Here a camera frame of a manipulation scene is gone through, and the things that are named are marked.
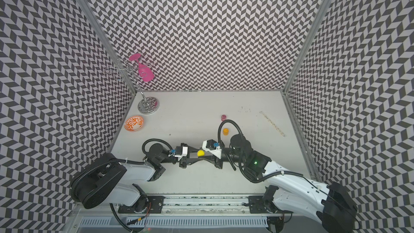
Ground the aluminium corner post right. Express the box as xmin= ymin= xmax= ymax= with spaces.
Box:
xmin=283 ymin=0 xmax=332 ymax=94

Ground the chrome glass holder stand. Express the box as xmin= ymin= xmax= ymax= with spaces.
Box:
xmin=107 ymin=55 xmax=160 ymax=115

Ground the pink plastic wine glass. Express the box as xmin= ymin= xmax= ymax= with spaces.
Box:
xmin=129 ymin=54 xmax=155 ymax=82

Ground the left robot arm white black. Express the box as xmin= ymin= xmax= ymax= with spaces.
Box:
xmin=70 ymin=139 xmax=198 ymax=209

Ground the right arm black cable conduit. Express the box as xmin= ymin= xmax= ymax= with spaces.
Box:
xmin=217 ymin=119 xmax=246 ymax=171

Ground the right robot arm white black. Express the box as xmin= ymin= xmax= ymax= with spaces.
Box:
xmin=202 ymin=134 xmax=360 ymax=233

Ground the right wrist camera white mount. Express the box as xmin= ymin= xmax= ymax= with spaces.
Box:
xmin=202 ymin=140 xmax=222 ymax=159

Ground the yellow paint jar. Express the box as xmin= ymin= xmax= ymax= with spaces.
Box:
xmin=197 ymin=150 xmax=205 ymax=157

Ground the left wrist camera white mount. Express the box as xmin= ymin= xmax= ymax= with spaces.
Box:
xmin=171 ymin=146 xmax=188 ymax=161

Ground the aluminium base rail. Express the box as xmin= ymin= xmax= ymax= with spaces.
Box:
xmin=69 ymin=193 xmax=343 ymax=217

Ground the aluminium corner post left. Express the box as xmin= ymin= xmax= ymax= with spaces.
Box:
xmin=75 ymin=0 xmax=136 ymax=95

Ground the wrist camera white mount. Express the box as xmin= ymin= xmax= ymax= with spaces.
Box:
xmin=171 ymin=146 xmax=188 ymax=161
xmin=202 ymin=140 xmax=222 ymax=159

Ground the aluminium corner post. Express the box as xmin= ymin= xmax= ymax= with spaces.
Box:
xmin=75 ymin=0 xmax=136 ymax=95
xmin=283 ymin=0 xmax=332 ymax=94

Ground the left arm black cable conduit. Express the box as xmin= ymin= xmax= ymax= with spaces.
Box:
xmin=142 ymin=138 xmax=174 ymax=156

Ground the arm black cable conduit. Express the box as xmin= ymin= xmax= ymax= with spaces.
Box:
xmin=217 ymin=119 xmax=246 ymax=171
xmin=142 ymin=138 xmax=174 ymax=156

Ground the orange patterned ceramic bowl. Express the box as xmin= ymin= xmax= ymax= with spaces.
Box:
xmin=124 ymin=115 xmax=144 ymax=132

